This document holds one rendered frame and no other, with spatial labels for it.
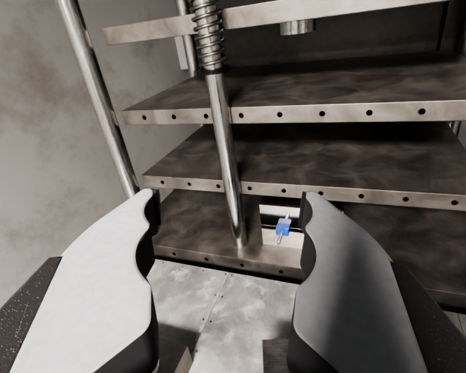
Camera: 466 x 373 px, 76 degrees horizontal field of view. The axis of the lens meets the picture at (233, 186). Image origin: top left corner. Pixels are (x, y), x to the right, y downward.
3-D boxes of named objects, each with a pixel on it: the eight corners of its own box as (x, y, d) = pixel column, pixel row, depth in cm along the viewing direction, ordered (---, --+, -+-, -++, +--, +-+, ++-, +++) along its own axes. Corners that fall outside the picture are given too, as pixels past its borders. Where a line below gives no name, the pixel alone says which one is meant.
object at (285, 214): (340, 254, 100) (343, 212, 92) (262, 243, 110) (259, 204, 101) (346, 181, 140) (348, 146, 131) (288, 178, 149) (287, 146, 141)
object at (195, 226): (524, 320, 79) (532, 305, 76) (128, 251, 126) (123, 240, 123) (448, 172, 146) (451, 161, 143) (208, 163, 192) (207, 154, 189)
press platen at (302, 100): (527, 120, 66) (536, 97, 63) (125, 124, 105) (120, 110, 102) (448, 62, 124) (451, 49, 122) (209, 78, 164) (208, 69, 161)
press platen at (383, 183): (493, 213, 78) (499, 197, 75) (144, 186, 117) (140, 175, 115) (436, 120, 137) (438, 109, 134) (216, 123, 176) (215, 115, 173)
